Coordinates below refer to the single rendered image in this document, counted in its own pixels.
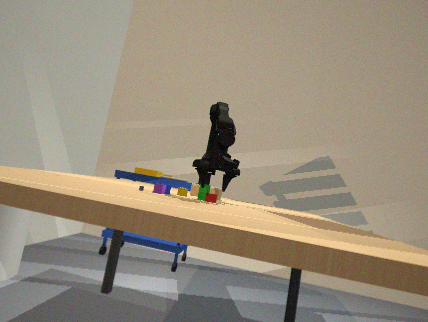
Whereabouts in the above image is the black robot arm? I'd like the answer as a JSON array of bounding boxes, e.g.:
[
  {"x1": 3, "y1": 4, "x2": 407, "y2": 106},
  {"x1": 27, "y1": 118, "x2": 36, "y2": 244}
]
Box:
[{"x1": 202, "y1": 102, "x2": 240, "y2": 185}]

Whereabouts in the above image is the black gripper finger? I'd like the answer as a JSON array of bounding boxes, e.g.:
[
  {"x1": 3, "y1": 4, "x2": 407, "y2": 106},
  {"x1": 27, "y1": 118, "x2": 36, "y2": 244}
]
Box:
[
  {"x1": 195, "y1": 168, "x2": 208, "y2": 188},
  {"x1": 222, "y1": 174, "x2": 237, "y2": 192}
]

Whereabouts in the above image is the blue block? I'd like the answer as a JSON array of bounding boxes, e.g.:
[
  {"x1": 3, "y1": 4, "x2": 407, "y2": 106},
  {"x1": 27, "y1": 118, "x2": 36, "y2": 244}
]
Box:
[{"x1": 162, "y1": 184, "x2": 171, "y2": 194}]

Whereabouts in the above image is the purple block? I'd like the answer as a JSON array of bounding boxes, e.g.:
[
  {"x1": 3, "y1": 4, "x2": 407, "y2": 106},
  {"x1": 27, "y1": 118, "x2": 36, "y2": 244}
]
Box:
[{"x1": 153, "y1": 183, "x2": 167, "y2": 194}]

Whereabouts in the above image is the red block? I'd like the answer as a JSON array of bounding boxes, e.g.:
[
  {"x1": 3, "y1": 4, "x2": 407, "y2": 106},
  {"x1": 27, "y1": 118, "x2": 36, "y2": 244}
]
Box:
[{"x1": 205, "y1": 193, "x2": 217, "y2": 203}]

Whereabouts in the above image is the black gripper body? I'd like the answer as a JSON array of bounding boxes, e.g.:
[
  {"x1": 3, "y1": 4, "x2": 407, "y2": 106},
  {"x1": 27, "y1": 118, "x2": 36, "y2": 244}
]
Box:
[{"x1": 192, "y1": 149, "x2": 240, "y2": 176}]

